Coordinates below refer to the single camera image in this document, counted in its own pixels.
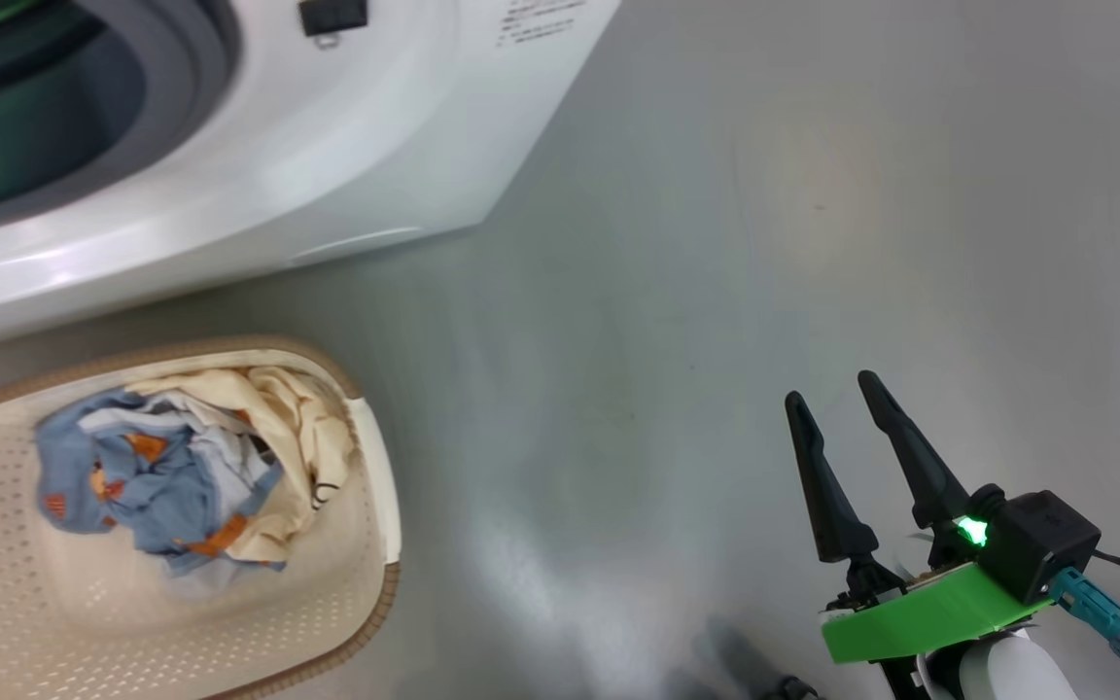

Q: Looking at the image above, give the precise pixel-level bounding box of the cream perforated laundry basket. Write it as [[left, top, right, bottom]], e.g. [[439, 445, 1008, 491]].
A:
[[0, 335, 403, 700]]

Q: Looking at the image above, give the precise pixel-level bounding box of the grey rubber door gasket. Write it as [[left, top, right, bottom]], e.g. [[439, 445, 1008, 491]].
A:
[[0, 0, 242, 244]]

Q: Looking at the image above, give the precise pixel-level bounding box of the black door latch socket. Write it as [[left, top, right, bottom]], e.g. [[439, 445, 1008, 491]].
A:
[[298, 0, 368, 38]]

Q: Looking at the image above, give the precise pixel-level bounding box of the white front-load washing machine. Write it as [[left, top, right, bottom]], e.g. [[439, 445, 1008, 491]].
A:
[[0, 0, 622, 356]]

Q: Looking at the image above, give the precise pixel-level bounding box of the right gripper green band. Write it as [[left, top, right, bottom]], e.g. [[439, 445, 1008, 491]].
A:
[[785, 369, 1053, 666]]

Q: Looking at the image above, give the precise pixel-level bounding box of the round white filter cover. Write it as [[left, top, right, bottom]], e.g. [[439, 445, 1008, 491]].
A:
[[288, 226, 422, 268]]

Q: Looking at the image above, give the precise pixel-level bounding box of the perforated steel washer drum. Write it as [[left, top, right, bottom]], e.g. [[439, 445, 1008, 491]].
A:
[[0, 0, 148, 220]]

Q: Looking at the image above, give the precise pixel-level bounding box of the blue cartoon-print garment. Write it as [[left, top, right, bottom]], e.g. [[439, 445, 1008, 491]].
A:
[[34, 389, 286, 577]]

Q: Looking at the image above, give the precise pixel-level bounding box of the black text notice sticker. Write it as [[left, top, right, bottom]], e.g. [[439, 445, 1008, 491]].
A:
[[495, 0, 588, 48]]

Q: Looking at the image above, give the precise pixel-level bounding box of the cream white garment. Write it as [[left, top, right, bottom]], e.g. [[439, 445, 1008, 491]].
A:
[[127, 367, 357, 565]]

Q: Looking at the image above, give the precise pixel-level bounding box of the teal cable connector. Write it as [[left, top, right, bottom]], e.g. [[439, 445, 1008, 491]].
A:
[[1051, 569, 1120, 662]]

